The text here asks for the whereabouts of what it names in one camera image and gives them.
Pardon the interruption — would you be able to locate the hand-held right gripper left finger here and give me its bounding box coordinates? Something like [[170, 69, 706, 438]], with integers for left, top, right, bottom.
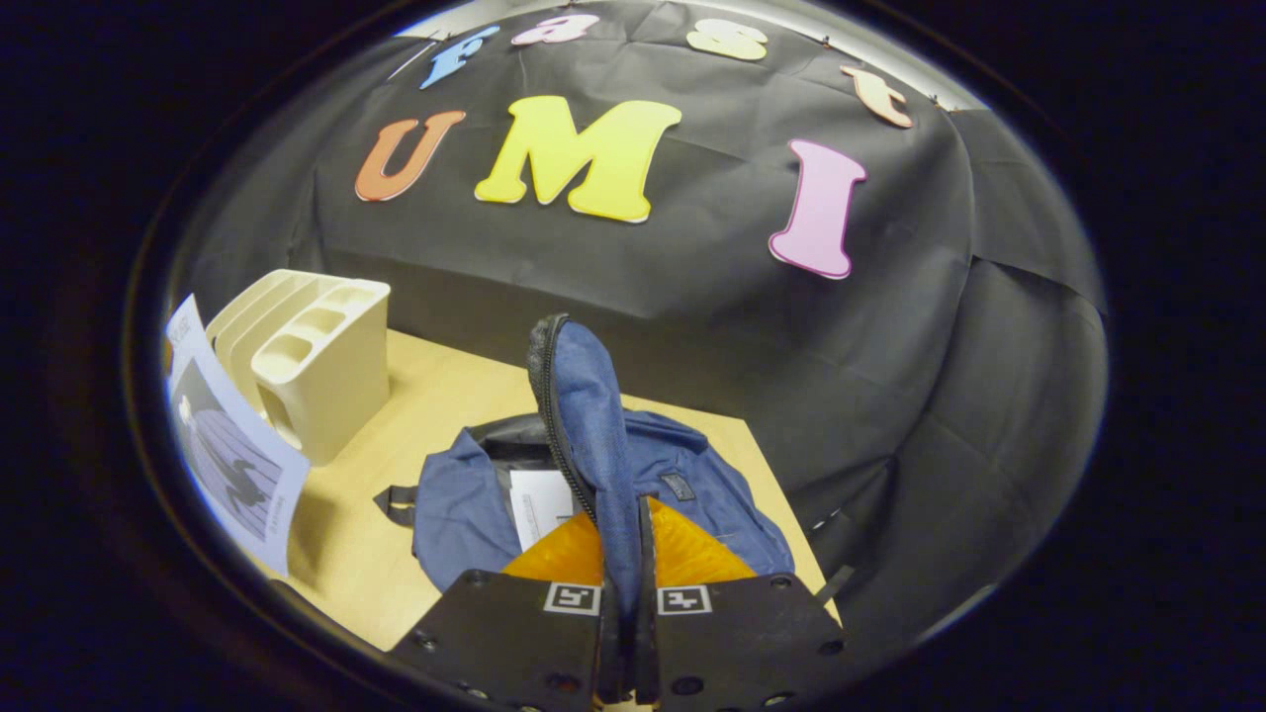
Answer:
[[391, 509, 609, 712]]

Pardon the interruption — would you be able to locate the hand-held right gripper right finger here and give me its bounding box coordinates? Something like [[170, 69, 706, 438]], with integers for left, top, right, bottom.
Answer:
[[638, 494, 847, 712]]

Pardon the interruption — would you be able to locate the black backdrop cloth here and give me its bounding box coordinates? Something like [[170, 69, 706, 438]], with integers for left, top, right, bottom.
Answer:
[[168, 0, 1109, 634]]

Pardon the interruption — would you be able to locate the blue schoolbag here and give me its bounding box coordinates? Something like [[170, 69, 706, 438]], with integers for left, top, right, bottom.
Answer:
[[372, 312, 797, 705]]

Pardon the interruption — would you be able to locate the blue-grey book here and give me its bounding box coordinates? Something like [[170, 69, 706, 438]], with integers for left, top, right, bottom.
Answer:
[[163, 294, 313, 579]]

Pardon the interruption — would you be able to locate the white book with grey pattern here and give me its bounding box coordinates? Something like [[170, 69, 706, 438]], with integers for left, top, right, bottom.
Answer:
[[509, 470, 577, 552]]

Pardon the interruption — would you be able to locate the cream plastic bookshelf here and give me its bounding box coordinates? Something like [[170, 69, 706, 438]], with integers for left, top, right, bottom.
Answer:
[[205, 269, 393, 468]]

